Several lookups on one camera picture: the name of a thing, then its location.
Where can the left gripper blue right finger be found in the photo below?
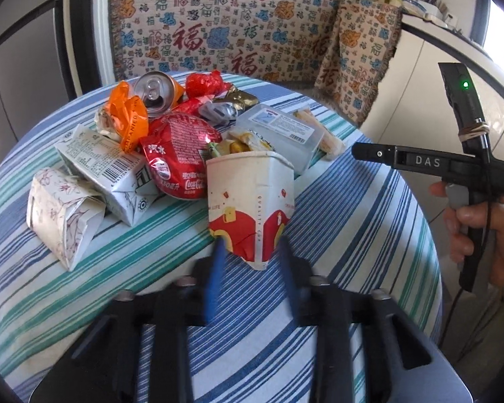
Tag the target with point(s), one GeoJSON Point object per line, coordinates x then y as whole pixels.
{"type": "Point", "coordinates": [290, 274]}

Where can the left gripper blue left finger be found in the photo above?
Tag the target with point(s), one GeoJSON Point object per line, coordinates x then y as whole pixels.
{"type": "Point", "coordinates": [215, 264]}

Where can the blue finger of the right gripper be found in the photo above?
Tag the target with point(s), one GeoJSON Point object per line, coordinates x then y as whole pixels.
{"type": "Point", "coordinates": [376, 153]}

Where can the white red paper cup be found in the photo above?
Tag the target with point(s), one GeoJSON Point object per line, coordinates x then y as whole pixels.
{"type": "Point", "coordinates": [250, 198]}

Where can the red cola label wrapper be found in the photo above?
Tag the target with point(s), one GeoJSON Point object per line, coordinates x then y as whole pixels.
{"type": "Point", "coordinates": [176, 150]}

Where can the gold black foil bag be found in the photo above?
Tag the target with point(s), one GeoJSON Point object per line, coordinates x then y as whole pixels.
{"type": "Point", "coordinates": [240, 100]}

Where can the red plastic bag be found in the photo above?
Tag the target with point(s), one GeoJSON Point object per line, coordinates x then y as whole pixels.
{"type": "Point", "coordinates": [205, 84]}

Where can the crushed orange soda can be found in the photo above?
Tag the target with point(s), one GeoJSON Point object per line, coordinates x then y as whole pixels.
{"type": "Point", "coordinates": [159, 93]}

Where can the person's right hand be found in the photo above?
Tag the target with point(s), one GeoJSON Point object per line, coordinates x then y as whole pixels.
{"type": "Point", "coordinates": [475, 216]}

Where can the blue striped tablecloth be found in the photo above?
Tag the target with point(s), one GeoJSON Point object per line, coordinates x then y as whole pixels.
{"type": "Point", "coordinates": [357, 223]}

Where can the clear plastic food box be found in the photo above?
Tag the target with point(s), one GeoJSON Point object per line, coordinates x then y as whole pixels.
{"type": "Point", "coordinates": [292, 138]}

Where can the small patterned fu blanket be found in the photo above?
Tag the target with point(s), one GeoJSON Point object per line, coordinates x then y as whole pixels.
{"type": "Point", "coordinates": [364, 38]}

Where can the yellow white snack wrapper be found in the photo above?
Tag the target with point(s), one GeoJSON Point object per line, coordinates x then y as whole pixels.
{"type": "Point", "coordinates": [239, 140]}

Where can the white printed milk carton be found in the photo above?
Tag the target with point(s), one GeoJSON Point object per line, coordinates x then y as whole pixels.
{"type": "Point", "coordinates": [122, 178]}

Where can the silver crumpled wrapper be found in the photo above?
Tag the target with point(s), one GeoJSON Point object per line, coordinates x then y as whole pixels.
{"type": "Point", "coordinates": [218, 114]}

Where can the floral paper carton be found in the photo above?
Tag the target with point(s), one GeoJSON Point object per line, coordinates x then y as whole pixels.
{"type": "Point", "coordinates": [64, 212]}

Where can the large patterned fu blanket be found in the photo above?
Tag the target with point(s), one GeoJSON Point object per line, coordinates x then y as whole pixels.
{"type": "Point", "coordinates": [273, 40]}

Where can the orange plastic bag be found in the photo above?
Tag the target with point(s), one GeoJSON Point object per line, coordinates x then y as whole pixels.
{"type": "Point", "coordinates": [129, 116]}

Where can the stainless steel refrigerator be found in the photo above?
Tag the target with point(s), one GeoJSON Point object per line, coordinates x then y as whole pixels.
{"type": "Point", "coordinates": [37, 65]}

